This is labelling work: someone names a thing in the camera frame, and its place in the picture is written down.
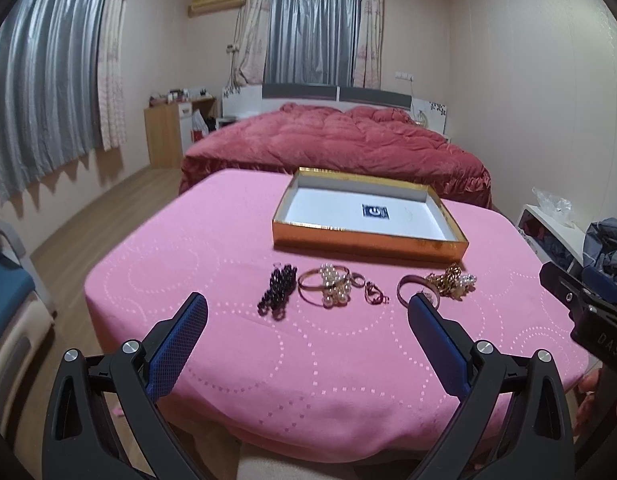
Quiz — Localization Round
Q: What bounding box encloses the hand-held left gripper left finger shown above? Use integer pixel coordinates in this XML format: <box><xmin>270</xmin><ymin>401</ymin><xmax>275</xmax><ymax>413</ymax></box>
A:
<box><xmin>42</xmin><ymin>292</ymin><xmax>210</xmax><ymax>480</ymax></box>

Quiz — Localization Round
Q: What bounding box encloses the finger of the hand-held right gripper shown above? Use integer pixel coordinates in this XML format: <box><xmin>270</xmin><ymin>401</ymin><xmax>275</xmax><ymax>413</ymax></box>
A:
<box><xmin>582</xmin><ymin>264</ymin><xmax>617</xmax><ymax>308</ymax></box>
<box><xmin>539</xmin><ymin>262</ymin><xmax>591</xmax><ymax>322</ymax></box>

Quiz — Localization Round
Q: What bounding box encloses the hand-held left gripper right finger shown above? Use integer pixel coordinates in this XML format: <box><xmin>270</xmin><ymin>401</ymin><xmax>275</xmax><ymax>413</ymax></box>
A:
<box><xmin>407</xmin><ymin>293</ymin><xmax>575</xmax><ymax>480</ymax></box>

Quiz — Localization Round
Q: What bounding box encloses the gold chain necklace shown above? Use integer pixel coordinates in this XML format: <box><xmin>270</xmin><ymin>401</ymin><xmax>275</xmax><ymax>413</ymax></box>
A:
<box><xmin>425</xmin><ymin>262</ymin><xmax>478</xmax><ymax>302</ymax></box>

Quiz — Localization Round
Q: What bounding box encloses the wide rose gold bangle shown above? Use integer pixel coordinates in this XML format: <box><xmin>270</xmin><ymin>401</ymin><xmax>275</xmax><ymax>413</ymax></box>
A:
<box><xmin>396</xmin><ymin>274</ymin><xmax>442</xmax><ymax>312</ymax></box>

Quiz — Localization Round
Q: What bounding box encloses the dark bead bracelet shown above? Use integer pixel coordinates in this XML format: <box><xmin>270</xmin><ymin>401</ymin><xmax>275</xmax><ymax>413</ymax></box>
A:
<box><xmin>257</xmin><ymin>263</ymin><xmax>297</xmax><ymax>321</ymax></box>

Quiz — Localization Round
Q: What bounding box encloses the white pearl bracelet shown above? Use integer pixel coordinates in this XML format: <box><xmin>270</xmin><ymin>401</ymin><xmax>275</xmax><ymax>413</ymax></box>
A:
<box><xmin>319</xmin><ymin>263</ymin><xmax>351</xmax><ymax>309</ymax></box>

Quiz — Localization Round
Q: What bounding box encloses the thin rose gold bangle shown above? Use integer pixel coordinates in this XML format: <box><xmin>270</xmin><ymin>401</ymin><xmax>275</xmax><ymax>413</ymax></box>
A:
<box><xmin>297</xmin><ymin>266</ymin><xmax>351</xmax><ymax>307</ymax></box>

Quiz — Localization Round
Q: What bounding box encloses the gold cardboard box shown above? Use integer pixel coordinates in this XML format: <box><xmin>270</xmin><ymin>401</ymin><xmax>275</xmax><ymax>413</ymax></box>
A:
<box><xmin>272</xmin><ymin>167</ymin><xmax>470</xmax><ymax>265</ymax></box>

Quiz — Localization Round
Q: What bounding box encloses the person's right hand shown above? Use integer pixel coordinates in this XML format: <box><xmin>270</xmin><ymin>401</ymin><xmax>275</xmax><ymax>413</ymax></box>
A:
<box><xmin>576</xmin><ymin>370</ymin><xmax>607</xmax><ymax>437</ymax></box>

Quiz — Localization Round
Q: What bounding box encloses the dark grey cloth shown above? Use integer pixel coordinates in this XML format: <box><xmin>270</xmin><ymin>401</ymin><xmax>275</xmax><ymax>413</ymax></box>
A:
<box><xmin>582</xmin><ymin>217</ymin><xmax>617</xmax><ymax>282</ymax></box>

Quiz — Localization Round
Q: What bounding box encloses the white cabinet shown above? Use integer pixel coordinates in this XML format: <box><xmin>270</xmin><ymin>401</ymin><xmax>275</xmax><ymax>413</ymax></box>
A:
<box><xmin>515</xmin><ymin>203</ymin><xmax>590</xmax><ymax>264</ymax></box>

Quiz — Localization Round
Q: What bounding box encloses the clear plastic bag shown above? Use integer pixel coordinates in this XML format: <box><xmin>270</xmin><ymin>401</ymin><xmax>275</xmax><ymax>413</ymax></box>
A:
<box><xmin>531</xmin><ymin>187</ymin><xmax>574</xmax><ymax>222</ymax></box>

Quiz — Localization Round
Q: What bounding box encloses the blue grey chair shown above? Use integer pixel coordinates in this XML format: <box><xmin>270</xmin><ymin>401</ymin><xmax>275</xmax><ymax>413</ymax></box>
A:
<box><xmin>0</xmin><ymin>224</ymin><xmax>58</xmax><ymax>461</ymax></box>

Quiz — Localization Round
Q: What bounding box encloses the wooden desk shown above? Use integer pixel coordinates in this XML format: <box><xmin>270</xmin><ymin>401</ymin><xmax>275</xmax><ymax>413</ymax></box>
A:
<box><xmin>144</xmin><ymin>97</ymin><xmax>218</xmax><ymax>169</ymax></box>

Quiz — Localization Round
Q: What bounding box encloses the white plastic bag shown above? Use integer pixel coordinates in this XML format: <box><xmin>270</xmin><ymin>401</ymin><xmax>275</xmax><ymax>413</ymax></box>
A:
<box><xmin>189</xmin><ymin>109</ymin><xmax>210</xmax><ymax>144</ymax></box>

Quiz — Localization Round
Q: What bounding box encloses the red quilted bed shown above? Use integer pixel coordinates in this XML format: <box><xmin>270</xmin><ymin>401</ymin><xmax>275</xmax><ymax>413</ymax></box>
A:
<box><xmin>178</xmin><ymin>102</ymin><xmax>493</xmax><ymax>209</ymax></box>

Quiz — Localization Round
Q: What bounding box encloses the white grey headboard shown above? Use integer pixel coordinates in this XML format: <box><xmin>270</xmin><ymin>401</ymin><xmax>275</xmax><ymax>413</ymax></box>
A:
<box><xmin>222</xmin><ymin>82</ymin><xmax>449</xmax><ymax>135</ymax></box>

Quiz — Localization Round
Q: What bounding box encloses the floral cream curtain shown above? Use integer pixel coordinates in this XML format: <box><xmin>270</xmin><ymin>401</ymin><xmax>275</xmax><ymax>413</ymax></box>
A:
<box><xmin>232</xmin><ymin>0</ymin><xmax>275</xmax><ymax>87</ymax></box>
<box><xmin>352</xmin><ymin>0</ymin><xmax>385</xmax><ymax>89</ymax></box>
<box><xmin>95</xmin><ymin>0</ymin><xmax>135</xmax><ymax>151</ymax></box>

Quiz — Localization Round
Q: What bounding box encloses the large grey window curtain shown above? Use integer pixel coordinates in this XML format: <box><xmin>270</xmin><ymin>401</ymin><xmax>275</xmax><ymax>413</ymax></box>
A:
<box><xmin>0</xmin><ymin>0</ymin><xmax>115</xmax><ymax>201</ymax></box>

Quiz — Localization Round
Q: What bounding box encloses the grey pleated curtain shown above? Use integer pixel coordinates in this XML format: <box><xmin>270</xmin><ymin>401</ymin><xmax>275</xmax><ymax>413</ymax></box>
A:
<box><xmin>265</xmin><ymin>0</ymin><xmax>363</xmax><ymax>87</ymax></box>

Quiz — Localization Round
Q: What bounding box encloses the cream air conditioner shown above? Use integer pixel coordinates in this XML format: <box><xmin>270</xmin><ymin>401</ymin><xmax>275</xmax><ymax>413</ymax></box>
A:
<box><xmin>188</xmin><ymin>0</ymin><xmax>248</xmax><ymax>17</ymax></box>

